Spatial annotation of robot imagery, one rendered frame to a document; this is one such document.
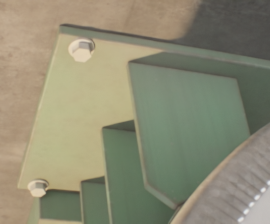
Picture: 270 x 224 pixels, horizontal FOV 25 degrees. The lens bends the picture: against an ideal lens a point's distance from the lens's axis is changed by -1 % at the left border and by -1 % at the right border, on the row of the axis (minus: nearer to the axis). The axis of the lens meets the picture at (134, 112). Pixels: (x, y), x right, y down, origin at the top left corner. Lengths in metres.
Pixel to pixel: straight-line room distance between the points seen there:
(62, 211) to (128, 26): 0.38
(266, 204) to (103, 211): 0.57
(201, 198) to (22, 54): 0.47
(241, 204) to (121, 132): 0.50
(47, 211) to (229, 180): 0.61
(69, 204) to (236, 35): 0.43
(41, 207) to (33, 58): 0.30
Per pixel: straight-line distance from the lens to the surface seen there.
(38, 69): 0.92
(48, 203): 1.11
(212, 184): 0.52
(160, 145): 0.79
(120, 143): 0.98
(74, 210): 1.11
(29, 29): 0.87
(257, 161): 0.56
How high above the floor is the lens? 0.67
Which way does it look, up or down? 42 degrees down
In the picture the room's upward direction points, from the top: 171 degrees clockwise
